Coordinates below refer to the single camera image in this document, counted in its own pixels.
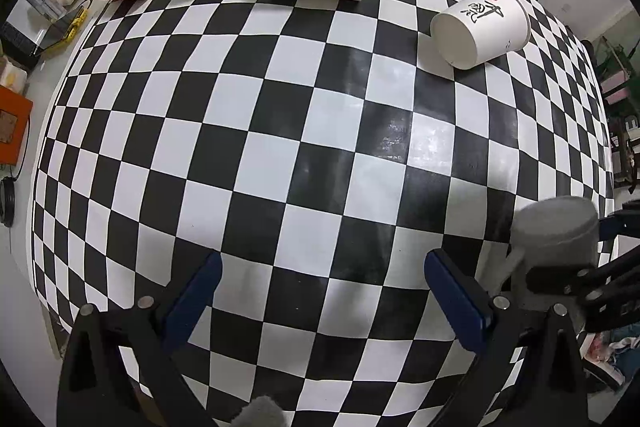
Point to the pink box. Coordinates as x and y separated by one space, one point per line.
616 88

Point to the grey small box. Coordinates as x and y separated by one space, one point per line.
46 2

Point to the orange box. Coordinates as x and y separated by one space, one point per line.
12 122

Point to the yellow hand tool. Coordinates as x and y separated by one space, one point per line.
70 29

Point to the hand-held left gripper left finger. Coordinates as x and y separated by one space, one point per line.
196 289

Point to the black flat notebook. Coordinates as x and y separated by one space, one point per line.
25 44

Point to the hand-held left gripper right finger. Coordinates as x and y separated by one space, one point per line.
457 302

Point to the black white checkered tablecloth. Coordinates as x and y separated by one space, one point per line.
310 147

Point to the dark wooden furniture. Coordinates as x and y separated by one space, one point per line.
627 157

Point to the pale patterned cloth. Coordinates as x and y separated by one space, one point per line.
605 354

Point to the white small box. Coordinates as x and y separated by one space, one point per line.
11 74

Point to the small white calligraphy paper cup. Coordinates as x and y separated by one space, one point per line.
480 29

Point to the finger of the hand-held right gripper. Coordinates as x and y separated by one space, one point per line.
614 226
555 279

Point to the green metal rack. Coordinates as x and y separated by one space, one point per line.
617 57

